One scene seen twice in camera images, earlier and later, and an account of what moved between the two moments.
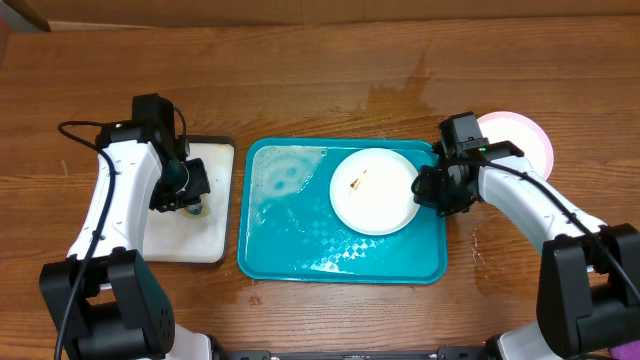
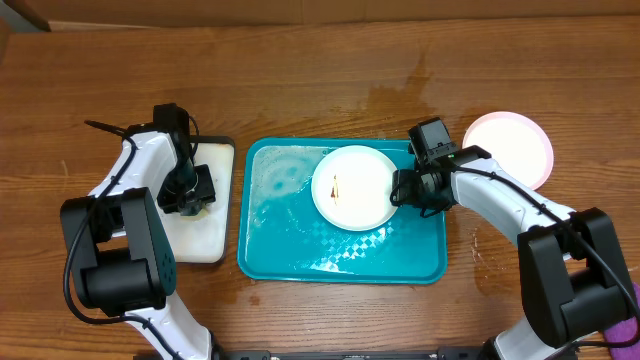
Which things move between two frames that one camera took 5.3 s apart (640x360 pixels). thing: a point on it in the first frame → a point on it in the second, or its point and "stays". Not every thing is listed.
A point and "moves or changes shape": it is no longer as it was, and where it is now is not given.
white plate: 371,192 moves or changes shape
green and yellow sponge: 205,205 stays
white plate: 525,134 stays
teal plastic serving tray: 288,229 stays
